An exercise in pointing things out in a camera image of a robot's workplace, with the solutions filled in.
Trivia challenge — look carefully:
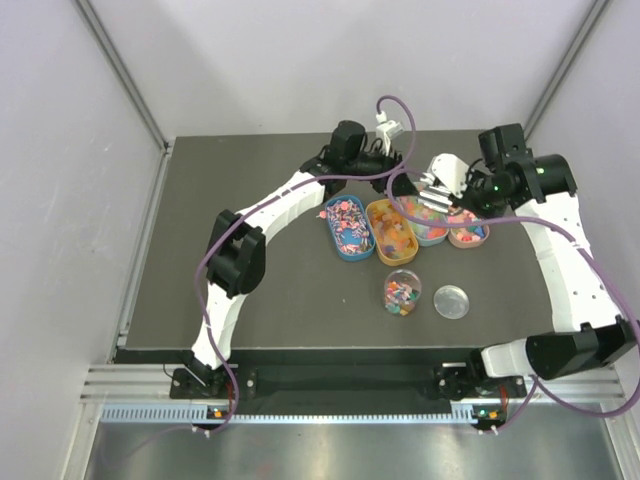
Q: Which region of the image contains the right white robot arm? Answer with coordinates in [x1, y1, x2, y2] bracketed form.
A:
[455, 124, 638, 396]

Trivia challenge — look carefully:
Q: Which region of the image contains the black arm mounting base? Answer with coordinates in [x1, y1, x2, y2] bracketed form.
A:
[168, 363, 529, 401]

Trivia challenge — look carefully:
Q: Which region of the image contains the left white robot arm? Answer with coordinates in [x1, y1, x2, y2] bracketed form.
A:
[191, 120, 406, 397]

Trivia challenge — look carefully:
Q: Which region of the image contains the pink tray of star candies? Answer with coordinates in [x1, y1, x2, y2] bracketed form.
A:
[447, 210, 490, 249]

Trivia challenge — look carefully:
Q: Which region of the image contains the yellow tray of popsicle candies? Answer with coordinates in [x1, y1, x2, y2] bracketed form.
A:
[366, 199, 419, 267]

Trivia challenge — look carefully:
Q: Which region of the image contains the light blue tray of gummies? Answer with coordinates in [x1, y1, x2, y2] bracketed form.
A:
[398, 196, 449, 247]

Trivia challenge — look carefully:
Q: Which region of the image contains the blue tray of lollipops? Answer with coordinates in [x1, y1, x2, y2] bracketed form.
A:
[324, 195, 376, 262]

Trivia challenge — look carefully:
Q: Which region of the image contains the clear round jar lid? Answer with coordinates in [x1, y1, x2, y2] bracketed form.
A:
[433, 285, 470, 320]

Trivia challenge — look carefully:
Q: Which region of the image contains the clear plastic jar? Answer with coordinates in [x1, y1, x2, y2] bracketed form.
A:
[383, 269, 422, 316]

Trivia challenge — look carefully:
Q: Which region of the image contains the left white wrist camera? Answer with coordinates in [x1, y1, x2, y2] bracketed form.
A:
[375, 111, 405, 155]

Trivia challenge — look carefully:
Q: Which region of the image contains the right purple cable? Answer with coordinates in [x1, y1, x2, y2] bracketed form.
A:
[387, 169, 640, 435]

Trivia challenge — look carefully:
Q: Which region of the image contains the grey slotted cable duct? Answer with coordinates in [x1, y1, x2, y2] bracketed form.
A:
[99, 403, 506, 425]

